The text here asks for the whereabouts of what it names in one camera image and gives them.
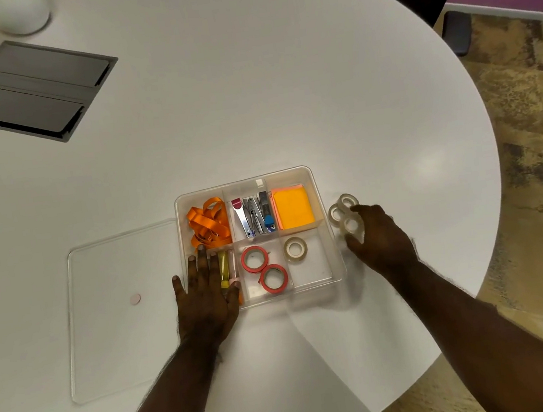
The person's right hand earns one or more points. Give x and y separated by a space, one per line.
386 243

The person's left hand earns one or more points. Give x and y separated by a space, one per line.
205 307

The person's left middle finger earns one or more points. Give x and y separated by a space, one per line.
204 264

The person's right thumb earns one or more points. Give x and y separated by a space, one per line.
357 248

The person's left little finger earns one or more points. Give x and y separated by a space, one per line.
179 288

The person's left thumb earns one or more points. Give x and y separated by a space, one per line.
235 295

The clear tape roll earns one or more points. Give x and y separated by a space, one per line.
289 256
332 218
349 230
351 196

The clear plastic organizer box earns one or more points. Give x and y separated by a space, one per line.
317 267

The person's right forearm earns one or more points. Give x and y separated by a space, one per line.
488 334

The person's left forearm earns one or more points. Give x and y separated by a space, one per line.
168 406

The yellow highlighter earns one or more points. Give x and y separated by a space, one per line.
224 269

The red tape roll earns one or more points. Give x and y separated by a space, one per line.
265 286
245 264

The orange ribbon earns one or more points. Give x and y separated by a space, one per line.
209 224

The round pink sticker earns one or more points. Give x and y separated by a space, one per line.
135 299

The maroon silver stapler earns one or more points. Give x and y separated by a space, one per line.
242 219

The orange sticky note pad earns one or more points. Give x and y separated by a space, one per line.
293 208

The clear plastic lid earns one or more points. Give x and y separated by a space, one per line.
119 333

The blue silver stapler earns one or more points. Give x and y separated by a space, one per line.
267 214

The white vase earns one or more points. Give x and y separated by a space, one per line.
14 15

